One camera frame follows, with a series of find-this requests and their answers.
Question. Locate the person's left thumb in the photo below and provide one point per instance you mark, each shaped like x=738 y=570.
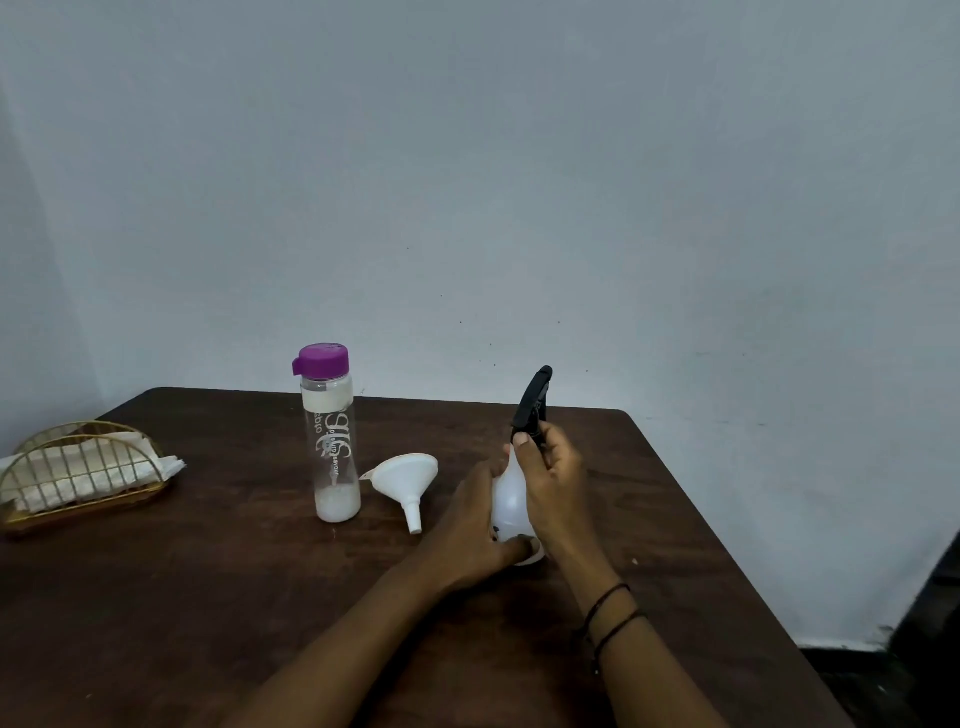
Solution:
x=516 y=551

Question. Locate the black spray trigger head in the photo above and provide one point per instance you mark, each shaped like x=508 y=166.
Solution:
x=534 y=397

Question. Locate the white paper napkins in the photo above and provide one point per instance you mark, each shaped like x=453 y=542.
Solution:
x=82 y=469

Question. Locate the person's right thumb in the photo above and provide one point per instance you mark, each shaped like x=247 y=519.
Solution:
x=525 y=480

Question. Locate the black furniture piece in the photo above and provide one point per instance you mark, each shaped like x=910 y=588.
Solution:
x=930 y=645

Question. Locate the person's right forearm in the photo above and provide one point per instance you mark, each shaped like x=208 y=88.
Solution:
x=645 y=667

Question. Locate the white plastic funnel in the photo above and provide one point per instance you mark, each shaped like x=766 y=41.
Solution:
x=401 y=474

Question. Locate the person's right hand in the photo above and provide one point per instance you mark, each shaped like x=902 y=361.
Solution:
x=559 y=495

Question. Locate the person's left hand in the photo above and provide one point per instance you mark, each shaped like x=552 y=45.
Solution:
x=465 y=536

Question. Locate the clear bottle purple lid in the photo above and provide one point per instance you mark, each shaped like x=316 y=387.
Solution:
x=328 y=420

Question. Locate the white spray bottle body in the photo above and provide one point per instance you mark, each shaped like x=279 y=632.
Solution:
x=508 y=495

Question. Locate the person's left forearm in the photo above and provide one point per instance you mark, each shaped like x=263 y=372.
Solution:
x=345 y=660

